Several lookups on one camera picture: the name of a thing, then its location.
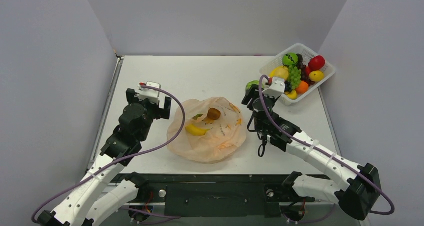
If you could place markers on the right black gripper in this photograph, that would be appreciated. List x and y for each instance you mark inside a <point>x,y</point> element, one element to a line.
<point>248,96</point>

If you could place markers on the orange fake orange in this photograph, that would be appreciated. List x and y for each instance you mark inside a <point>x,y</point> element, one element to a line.
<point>302,88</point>

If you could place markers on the yellow pear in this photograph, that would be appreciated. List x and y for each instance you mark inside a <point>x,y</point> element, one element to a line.
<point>286,76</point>

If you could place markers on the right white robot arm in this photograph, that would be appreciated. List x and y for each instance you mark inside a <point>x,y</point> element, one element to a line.
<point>352,186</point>

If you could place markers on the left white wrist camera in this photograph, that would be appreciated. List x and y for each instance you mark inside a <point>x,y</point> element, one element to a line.
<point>147,93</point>

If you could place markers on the yellow lemon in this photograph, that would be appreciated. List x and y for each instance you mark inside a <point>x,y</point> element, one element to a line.
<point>316,76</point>

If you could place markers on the small yellow fruit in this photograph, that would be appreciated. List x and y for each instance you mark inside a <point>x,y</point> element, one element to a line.
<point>291,95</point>

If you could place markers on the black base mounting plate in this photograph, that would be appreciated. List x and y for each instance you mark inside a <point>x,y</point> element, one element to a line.
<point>217,195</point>

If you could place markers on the dark blue grape bunch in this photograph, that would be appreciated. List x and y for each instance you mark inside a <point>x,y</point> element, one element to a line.
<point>288,87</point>

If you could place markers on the small red fruit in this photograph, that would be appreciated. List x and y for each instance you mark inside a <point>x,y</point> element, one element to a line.
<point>308,71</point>

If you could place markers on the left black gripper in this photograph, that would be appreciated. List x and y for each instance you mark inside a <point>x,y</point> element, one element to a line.
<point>160,112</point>

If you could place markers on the green grape bunch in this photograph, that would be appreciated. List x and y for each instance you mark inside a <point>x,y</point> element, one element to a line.
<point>294,76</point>

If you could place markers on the white plastic basket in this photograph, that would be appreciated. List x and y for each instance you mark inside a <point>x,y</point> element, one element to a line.
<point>329,70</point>

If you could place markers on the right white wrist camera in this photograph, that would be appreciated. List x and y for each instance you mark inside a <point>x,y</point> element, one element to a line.
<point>275,88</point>

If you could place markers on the brown fake kiwi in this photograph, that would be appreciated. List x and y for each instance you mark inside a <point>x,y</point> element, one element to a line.
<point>213,114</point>

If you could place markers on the yellow fake banana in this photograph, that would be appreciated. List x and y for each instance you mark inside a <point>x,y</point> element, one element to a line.
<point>196,131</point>

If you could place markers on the red fake apple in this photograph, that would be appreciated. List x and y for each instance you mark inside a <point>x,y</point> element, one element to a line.
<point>317,63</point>

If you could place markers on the green ball with black line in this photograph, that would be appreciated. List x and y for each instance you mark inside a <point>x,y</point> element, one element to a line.
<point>290,59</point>

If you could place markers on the orange translucent plastic bag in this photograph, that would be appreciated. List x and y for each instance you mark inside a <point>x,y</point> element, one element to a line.
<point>224,137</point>

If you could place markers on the green fake apple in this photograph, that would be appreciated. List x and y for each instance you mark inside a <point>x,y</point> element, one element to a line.
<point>252,84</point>

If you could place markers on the dark red grape bunch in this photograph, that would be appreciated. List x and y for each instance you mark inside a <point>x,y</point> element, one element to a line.
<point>302,67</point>

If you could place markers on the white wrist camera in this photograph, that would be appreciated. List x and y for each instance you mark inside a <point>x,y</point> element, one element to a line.
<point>147,93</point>
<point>275,88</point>

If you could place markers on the yellow banana in basket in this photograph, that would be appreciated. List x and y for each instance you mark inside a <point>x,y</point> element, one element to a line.
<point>278,72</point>

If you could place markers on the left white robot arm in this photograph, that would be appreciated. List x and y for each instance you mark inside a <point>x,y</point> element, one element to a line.
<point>71,207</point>

